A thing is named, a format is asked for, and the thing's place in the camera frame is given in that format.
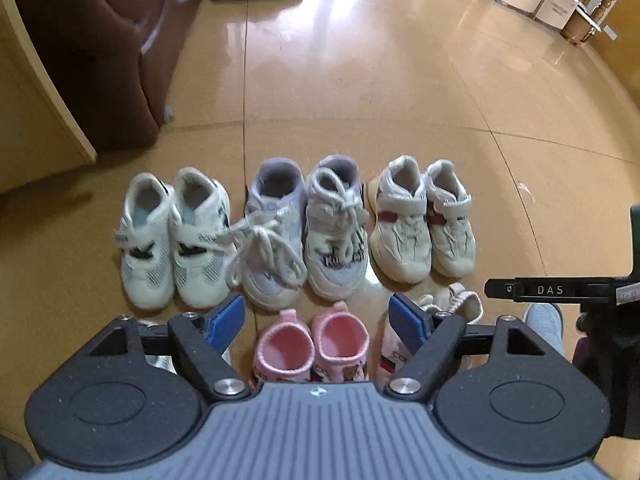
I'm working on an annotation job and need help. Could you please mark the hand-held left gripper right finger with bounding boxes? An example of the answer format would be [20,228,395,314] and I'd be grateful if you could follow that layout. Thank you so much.
[387,292,549,401]

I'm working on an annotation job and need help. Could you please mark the lavender laced sneaker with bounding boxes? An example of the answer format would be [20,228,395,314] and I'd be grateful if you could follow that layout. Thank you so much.
[227,157,309,310]
[302,154,371,297]

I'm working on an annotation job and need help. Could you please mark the white shoe with black mark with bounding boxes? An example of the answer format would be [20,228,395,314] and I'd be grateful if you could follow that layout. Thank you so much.
[169,167,239,310]
[113,172,177,310]

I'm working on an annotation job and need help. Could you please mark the brown leather sofa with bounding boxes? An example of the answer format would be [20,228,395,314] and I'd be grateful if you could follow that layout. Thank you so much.
[10,0,212,152]

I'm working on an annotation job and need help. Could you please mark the wooden table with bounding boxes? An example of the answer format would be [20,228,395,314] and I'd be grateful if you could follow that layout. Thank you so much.
[472,0,632,47]

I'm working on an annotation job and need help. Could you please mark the white maroon velcro shoe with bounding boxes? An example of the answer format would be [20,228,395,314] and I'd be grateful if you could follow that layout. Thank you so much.
[424,158,476,277]
[367,154,434,285]

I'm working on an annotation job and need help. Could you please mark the pink knit shoe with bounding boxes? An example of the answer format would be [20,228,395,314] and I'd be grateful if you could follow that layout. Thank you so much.
[252,309,317,387]
[310,300,371,384]

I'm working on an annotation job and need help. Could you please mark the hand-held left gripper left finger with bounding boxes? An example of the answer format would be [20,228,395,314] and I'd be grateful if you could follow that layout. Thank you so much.
[90,293,249,402]

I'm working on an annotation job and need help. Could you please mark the wooden shoe cabinet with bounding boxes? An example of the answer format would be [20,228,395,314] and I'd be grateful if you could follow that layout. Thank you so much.
[0,0,99,197]

